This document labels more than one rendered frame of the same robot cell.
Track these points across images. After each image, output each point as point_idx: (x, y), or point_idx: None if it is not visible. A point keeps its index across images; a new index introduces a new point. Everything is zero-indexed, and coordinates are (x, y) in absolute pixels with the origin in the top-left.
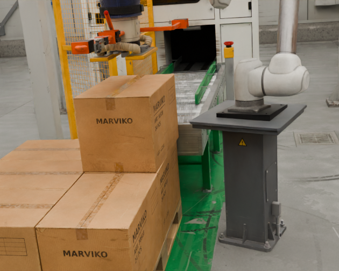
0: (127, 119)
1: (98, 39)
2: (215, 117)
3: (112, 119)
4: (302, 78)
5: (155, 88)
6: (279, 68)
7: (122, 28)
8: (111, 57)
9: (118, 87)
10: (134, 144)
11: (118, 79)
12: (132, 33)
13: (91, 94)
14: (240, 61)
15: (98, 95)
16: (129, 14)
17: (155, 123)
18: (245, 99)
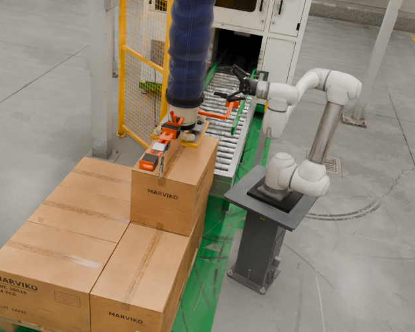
0: (174, 195)
1: (163, 158)
2: (245, 194)
3: (161, 192)
4: (323, 188)
5: (201, 170)
6: (307, 175)
7: (183, 115)
8: None
9: (170, 156)
10: (176, 214)
11: None
12: (190, 119)
13: None
14: (276, 157)
15: None
16: (192, 106)
17: (195, 201)
18: (273, 188)
